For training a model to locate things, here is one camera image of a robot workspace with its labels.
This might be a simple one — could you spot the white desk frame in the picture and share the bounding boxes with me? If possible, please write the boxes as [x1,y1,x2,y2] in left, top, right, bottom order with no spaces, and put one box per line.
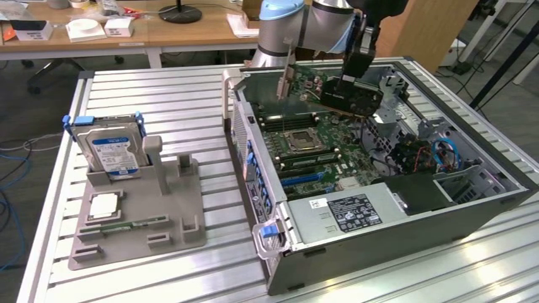
[456,0,539,86]

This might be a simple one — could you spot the wooden desk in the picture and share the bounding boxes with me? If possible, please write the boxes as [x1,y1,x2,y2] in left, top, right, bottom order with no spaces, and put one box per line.
[0,0,262,61]

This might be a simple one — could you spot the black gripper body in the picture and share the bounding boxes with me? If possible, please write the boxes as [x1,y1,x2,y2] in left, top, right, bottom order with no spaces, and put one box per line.
[350,0,409,29]

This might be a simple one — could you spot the blue sata wire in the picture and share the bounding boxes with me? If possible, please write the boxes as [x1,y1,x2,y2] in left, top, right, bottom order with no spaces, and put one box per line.
[430,136,464,174]

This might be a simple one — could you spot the grey plastic parts rack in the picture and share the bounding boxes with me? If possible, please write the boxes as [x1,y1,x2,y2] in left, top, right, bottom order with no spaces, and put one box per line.
[66,135,208,271]

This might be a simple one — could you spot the white round holder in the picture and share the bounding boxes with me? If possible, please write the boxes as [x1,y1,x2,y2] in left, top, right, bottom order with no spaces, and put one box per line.
[64,18,108,44]

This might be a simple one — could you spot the silver finned chipset heatsink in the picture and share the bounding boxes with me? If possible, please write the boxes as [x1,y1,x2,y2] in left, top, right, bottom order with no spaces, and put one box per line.
[334,176,360,190]

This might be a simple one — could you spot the pink and white paper stack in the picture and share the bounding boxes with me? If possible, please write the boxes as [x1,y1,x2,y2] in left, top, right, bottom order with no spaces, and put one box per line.
[225,12,260,39]

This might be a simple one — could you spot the metal cpu socket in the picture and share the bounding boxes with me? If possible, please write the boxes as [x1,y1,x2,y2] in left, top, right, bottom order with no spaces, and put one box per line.
[284,128,324,152]

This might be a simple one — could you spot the dark grey open pc case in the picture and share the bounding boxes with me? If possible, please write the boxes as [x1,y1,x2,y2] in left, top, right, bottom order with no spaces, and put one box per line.
[220,56,539,296]

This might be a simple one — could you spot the blue expansion slot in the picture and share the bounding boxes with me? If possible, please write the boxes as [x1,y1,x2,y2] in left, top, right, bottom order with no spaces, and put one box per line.
[280,173,325,187]

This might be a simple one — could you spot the blue case release latch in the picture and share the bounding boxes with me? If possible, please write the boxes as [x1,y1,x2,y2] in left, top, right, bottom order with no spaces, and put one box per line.
[258,224,281,240]

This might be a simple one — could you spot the grey floor cable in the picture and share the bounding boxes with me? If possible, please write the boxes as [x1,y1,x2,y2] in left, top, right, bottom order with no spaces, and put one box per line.
[0,131,65,153]

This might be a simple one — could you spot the grey power supply unit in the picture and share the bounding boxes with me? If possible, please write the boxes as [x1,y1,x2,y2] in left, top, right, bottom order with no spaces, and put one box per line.
[286,182,412,246]

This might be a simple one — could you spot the small white cardboard box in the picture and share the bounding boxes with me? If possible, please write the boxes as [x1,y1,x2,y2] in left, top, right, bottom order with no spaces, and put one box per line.
[104,18,136,37]

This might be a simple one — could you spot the brown wooden cabinet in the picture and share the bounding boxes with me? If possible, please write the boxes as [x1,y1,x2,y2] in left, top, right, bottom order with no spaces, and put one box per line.
[377,0,481,74]

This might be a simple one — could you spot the black slanted pole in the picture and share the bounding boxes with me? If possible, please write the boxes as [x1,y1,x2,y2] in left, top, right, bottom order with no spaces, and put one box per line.
[468,0,539,110]

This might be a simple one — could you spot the black office chair base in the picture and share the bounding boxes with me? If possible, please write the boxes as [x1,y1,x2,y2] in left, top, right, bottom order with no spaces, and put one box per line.
[20,56,125,95]

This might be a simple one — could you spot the green ram stick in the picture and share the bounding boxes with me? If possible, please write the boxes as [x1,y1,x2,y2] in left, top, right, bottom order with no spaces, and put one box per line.
[78,219,169,237]

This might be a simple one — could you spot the green dell motherboard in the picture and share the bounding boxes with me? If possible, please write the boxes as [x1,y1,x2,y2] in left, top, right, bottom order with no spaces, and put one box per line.
[252,104,384,197]

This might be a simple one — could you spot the blue floor cable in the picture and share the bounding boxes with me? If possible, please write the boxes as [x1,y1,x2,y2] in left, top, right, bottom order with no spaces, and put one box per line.
[0,153,33,273]

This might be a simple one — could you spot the hard disk with blue caddy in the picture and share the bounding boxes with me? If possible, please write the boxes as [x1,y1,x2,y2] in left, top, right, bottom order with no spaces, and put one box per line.
[61,110,146,181]

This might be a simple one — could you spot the silver cpu chip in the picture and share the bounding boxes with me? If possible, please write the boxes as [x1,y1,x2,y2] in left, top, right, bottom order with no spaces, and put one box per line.
[85,193,124,219]

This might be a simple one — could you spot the white box with black top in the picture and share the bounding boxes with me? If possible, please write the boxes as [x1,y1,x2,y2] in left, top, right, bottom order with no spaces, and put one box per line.
[9,19,53,42]

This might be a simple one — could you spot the black nvidia graphics card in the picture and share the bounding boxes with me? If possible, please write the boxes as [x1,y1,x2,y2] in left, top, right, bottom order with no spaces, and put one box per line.
[274,37,384,118]

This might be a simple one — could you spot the black round lamp base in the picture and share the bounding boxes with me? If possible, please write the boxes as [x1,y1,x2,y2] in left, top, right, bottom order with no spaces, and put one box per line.
[157,0,204,25]

